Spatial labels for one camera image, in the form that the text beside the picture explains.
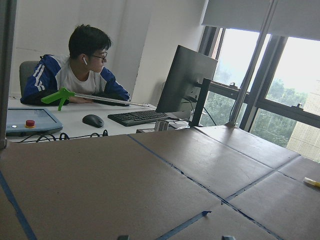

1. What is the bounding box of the yellow highlighter pen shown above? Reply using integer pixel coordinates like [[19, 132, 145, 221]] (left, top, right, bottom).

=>
[[303, 177, 320, 188]]

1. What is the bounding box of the black keyboard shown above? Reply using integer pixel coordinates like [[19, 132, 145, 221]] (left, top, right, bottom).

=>
[[107, 110, 170, 127]]

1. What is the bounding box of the black computer monitor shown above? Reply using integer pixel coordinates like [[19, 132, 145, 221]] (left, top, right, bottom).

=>
[[156, 45, 218, 127]]

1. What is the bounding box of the black computer mouse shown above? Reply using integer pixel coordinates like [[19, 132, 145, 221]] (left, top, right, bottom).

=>
[[82, 114, 105, 128]]

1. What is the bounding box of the person in blue jacket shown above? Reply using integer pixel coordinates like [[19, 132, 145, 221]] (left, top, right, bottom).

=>
[[20, 24, 130, 106]]

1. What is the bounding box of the blue teach pendant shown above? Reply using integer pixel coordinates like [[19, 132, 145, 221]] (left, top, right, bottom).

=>
[[6, 107, 63, 137]]

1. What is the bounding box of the grey office chair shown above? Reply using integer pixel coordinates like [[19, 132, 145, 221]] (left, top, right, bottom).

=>
[[19, 60, 39, 98]]

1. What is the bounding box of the aluminium frame post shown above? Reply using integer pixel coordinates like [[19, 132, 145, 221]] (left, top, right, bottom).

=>
[[154, 119, 169, 132]]

